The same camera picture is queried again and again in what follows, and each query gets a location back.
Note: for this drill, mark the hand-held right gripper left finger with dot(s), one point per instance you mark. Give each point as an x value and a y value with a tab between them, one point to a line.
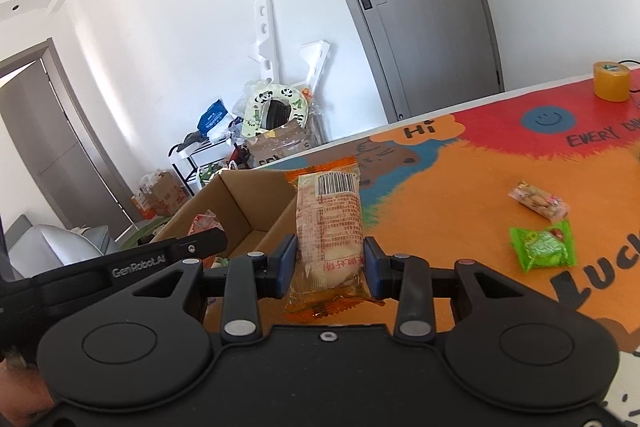
287	264

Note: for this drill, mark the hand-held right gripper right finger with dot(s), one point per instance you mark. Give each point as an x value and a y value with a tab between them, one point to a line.
372	267

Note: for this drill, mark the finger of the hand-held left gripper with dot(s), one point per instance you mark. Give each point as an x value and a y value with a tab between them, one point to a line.
200	243

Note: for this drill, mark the red snack packet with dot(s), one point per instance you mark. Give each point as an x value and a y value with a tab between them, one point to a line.
206	222

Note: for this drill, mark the brown cardboard box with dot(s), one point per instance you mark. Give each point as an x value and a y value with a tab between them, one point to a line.
240	212

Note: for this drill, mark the orange cracker packet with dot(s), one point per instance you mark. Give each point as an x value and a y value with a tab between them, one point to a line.
327	232

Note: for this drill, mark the person's left hand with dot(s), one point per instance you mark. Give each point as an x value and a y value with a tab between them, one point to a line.
22	389

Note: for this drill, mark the grey sofa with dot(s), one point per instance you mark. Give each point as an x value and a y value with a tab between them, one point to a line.
60	244

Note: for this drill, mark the small printed carton box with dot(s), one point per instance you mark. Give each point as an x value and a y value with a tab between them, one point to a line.
157	194

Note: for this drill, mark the black metal rack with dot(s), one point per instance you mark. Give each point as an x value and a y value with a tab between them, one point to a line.
192	157

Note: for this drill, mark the torn brown cardboard piece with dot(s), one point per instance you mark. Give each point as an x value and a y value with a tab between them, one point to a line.
285	142

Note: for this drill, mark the blue plastic bag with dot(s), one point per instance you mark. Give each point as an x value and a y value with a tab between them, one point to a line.
214	117

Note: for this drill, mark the grey side door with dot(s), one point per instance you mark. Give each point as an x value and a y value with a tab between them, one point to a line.
60	147

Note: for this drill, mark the colourful printed table mat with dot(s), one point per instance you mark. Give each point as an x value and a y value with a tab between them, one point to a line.
475	167

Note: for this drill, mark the panda print toilet seat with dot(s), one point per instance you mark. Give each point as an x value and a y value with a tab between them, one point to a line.
275	107

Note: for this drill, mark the green snack packet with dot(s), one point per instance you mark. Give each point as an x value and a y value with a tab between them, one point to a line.
542	246

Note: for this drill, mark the small peanut snack packet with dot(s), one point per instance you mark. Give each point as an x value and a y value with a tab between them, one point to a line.
540	202

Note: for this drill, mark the short white plastic rack part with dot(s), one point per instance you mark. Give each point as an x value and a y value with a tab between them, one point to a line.
314	67

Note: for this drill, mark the tall white plastic rack part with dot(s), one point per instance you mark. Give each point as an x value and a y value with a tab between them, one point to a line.
265	42

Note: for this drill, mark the yellow tape roll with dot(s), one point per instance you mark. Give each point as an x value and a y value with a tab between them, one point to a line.
611	82

